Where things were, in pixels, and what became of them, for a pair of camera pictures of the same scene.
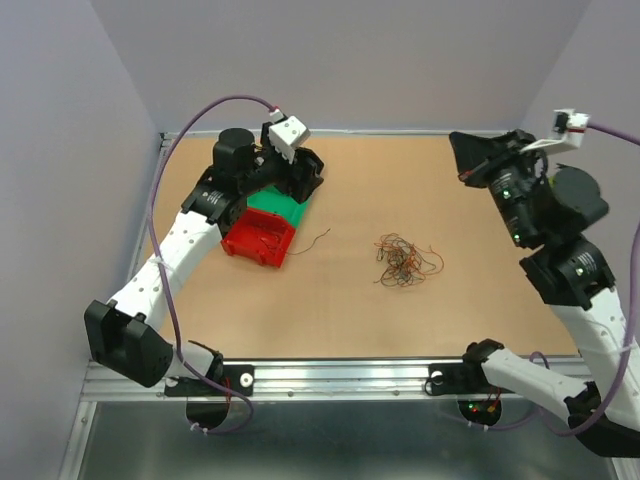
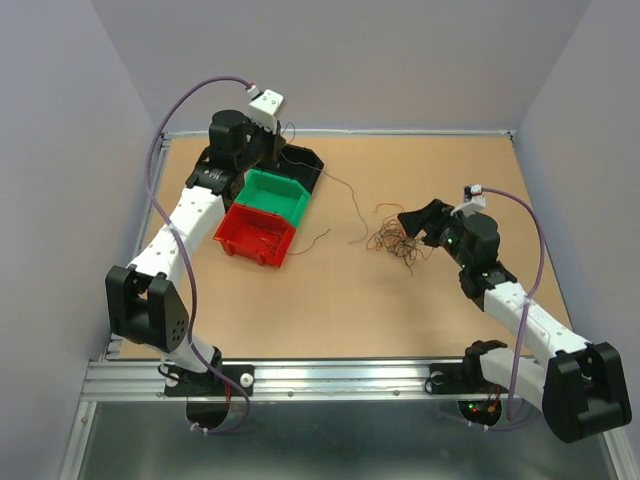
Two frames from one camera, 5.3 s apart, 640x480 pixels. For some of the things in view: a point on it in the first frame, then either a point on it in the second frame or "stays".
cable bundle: [405, 263] to [394, 237]
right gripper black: [469, 150] to [429, 218]
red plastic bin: [260, 235] stays
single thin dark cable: [296, 253] stays
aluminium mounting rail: [407, 379] stays
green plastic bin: [272, 199] stays
